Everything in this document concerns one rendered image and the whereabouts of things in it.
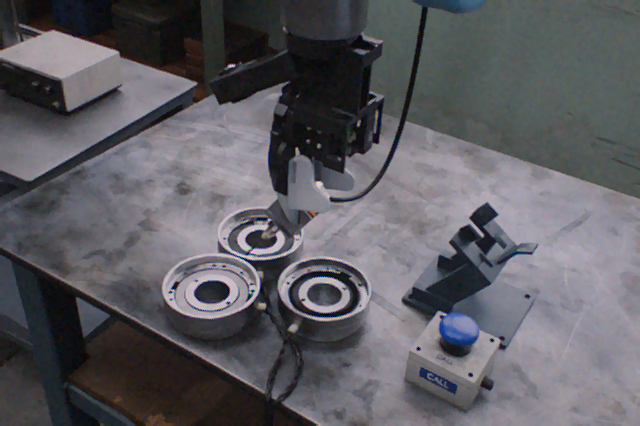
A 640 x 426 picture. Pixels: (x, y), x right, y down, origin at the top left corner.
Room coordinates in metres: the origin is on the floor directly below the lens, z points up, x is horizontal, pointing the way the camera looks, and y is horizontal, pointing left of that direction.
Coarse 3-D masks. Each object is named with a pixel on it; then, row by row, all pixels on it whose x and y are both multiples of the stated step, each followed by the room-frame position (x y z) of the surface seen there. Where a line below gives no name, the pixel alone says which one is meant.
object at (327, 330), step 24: (312, 264) 0.63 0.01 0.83; (336, 264) 0.63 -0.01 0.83; (288, 288) 0.59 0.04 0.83; (312, 288) 0.60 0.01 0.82; (336, 288) 0.60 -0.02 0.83; (360, 288) 0.60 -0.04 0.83; (288, 312) 0.55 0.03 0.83; (360, 312) 0.55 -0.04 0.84; (312, 336) 0.54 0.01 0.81; (336, 336) 0.54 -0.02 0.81
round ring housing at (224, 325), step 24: (192, 264) 0.62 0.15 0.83; (216, 264) 0.62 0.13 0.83; (240, 264) 0.62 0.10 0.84; (168, 288) 0.58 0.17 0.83; (192, 288) 0.58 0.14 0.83; (216, 288) 0.60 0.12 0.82; (168, 312) 0.54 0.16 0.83; (240, 312) 0.54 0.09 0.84; (192, 336) 0.53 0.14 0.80; (216, 336) 0.53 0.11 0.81
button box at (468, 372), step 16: (432, 320) 0.54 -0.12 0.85; (432, 336) 0.52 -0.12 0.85; (480, 336) 0.53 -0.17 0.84; (416, 352) 0.50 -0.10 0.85; (432, 352) 0.50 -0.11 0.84; (448, 352) 0.50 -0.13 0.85; (464, 352) 0.50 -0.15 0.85; (480, 352) 0.50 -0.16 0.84; (496, 352) 0.52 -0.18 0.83; (416, 368) 0.49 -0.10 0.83; (432, 368) 0.48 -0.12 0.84; (448, 368) 0.48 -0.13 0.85; (464, 368) 0.48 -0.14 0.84; (480, 368) 0.48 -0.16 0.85; (416, 384) 0.49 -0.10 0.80; (432, 384) 0.48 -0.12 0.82; (448, 384) 0.47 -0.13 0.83; (464, 384) 0.47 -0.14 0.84; (480, 384) 0.49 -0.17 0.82; (448, 400) 0.47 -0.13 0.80; (464, 400) 0.47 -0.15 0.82
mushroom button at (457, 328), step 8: (456, 312) 0.53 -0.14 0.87; (440, 320) 0.52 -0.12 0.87; (448, 320) 0.51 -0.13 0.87; (456, 320) 0.52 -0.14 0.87; (464, 320) 0.52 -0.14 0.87; (472, 320) 0.52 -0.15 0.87; (440, 328) 0.51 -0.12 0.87; (448, 328) 0.50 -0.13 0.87; (456, 328) 0.50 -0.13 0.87; (464, 328) 0.51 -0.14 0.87; (472, 328) 0.51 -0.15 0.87; (448, 336) 0.50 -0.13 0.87; (456, 336) 0.50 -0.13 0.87; (464, 336) 0.50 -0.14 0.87; (472, 336) 0.50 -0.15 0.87; (456, 344) 0.49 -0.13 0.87; (464, 344) 0.49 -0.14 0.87; (472, 344) 0.50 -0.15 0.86
